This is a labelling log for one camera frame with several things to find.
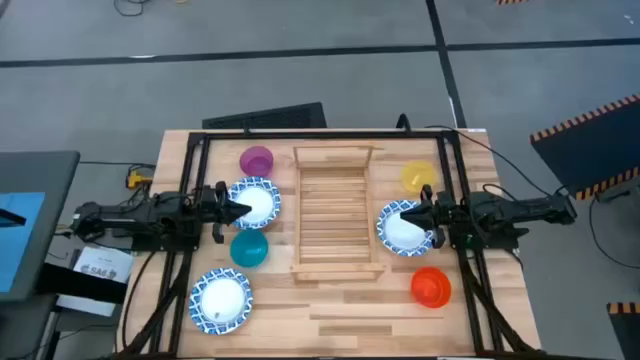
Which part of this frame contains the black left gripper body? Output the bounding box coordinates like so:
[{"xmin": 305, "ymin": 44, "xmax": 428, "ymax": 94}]
[{"xmin": 199, "ymin": 180, "xmax": 231, "ymax": 245}]

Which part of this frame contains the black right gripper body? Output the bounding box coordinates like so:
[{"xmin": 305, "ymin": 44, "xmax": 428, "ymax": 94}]
[{"xmin": 421, "ymin": 183, "xmax": 470, "ymax": 250}]

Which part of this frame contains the blue patterned paper bowl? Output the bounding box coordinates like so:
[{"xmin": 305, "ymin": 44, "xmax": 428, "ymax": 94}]
[
  {"xmin": 188, "ymin": 267, "xmax": 255, "ymax": 336},
  {"xmin": 375, "ymin": 199, "xmax": 436, "ymax": 258},
  {"xmin": 227, "ymin": 175, "xmax": 283, "ymax": 231}
]

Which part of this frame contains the yellow plastic bowl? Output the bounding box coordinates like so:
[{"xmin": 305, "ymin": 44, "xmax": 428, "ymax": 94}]
[{"xmin": 400, "ymin": 159, "xmax": 439, "ymax": 195}]

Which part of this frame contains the teal plastic bowl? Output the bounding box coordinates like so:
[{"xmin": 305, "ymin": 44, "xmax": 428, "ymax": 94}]
[{"xmin": 229, "ymin": 228, "xmax": 270, "ymax": 268}]

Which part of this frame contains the purple plastic bowl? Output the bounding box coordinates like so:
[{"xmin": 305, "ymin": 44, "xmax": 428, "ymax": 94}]
[{"xmin": 239, "ymin": 145, "xmax": 275, "ymax": 179}]

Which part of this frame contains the orange plastic bowl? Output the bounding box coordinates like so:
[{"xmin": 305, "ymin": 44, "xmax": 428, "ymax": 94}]
[{"xmin": 410, "ymin": 265, "xmax": 453, "ymax": 309}]

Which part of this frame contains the wooden slatted shelf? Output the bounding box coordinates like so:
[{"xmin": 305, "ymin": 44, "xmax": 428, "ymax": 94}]
[{"xmin": 289, "ymin": 143, "xmax": 386, "ymax": 282}]

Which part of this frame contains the yellow plug connector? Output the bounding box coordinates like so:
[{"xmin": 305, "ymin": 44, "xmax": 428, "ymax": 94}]
[{"xmin": 125, "ymin": 169, "xmax": 152, "ymax": 190}]

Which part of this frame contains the blue patterned paper bowl, speck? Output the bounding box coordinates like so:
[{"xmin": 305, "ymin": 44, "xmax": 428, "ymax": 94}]
[{"xmin": 188, "ymin": 267, "xmax": 255, "ymax": 336}]

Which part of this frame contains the white printed paper sheet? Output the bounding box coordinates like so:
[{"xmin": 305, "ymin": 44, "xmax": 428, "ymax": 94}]
[{"xmin": 73, "ymin": 244, "xmax": 135, "ymax": 285}]

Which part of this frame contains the large hazard-striped black panel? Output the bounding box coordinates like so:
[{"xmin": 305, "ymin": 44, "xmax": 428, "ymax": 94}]
[{"xmin": 529, "ymin": 93, "xmax": 640, "ymax": 201}]

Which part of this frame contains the grey desk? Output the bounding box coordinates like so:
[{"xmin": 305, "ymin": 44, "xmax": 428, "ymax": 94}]
[{"xmin": 0, "ymin": 149, "xmax": 81, "ymax": 304}]

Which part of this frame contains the small hazard-striped black panel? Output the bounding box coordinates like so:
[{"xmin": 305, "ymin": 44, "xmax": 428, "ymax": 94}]
[{"xmin": 606, "ymin": 301, "xmax": 640, "ymax": 360}]

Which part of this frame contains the black cable to right arm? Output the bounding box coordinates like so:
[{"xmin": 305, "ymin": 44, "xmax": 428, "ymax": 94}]
[{"xmin": 423, "ymin": 123, "xmax": 571, "ymax": 199}]

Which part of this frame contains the black straight floor cable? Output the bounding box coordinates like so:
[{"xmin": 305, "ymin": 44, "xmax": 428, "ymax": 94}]
[{"xmin": 79, "ymin": 159, "xmax": 157, "ymax": 171}]

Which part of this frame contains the black looping floor cable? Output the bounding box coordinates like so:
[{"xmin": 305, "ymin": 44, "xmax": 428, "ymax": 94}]
[{"xmin": 587, "ymin": 197, "xmax": 640, "ymax": 271}]

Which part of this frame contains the black coiled floor cable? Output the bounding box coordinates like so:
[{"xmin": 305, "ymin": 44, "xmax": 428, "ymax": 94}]
[{"xmin": 112, "ymin": 0, "xmax": 151, "ymax": 18}]

